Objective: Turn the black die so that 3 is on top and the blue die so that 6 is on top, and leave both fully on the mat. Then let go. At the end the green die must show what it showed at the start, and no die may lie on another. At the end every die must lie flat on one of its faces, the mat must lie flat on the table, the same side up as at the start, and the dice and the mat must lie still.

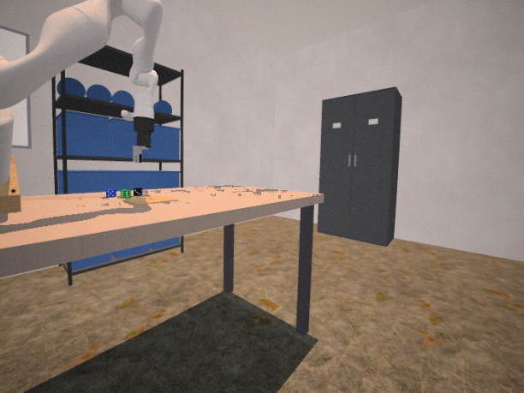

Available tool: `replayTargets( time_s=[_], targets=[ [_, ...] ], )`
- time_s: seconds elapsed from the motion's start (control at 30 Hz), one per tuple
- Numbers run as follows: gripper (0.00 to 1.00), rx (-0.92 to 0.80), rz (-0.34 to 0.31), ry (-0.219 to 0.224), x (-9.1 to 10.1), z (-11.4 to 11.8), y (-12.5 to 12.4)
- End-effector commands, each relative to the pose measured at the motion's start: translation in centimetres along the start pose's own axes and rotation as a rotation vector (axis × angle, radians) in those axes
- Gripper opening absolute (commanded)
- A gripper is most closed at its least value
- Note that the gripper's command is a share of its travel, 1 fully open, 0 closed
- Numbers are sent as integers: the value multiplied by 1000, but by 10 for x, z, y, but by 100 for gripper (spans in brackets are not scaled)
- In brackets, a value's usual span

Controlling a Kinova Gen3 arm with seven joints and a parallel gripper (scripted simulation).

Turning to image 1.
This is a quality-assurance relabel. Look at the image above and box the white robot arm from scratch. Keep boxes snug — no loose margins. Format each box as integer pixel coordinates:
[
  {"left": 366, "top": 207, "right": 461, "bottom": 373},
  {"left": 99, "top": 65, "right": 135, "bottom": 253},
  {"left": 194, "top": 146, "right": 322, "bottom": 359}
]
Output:
[{"left": 0, "top": 0, "right": 163, "bottom": 185}]

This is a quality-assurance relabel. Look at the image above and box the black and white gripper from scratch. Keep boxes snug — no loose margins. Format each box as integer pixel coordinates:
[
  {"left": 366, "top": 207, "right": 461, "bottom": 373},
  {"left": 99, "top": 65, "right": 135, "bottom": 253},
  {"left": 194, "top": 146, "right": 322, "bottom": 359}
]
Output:
[{"left": 122, "top": 104, "right": 155, "bottom": 163}]

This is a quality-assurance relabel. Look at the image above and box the orange flat square mat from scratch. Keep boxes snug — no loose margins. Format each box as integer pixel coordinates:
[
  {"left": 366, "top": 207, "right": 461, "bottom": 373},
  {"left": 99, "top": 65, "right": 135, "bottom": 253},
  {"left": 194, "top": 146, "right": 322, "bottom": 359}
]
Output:
[{"left": 122, "top": 196, "right": 178, "bottom": 205}]

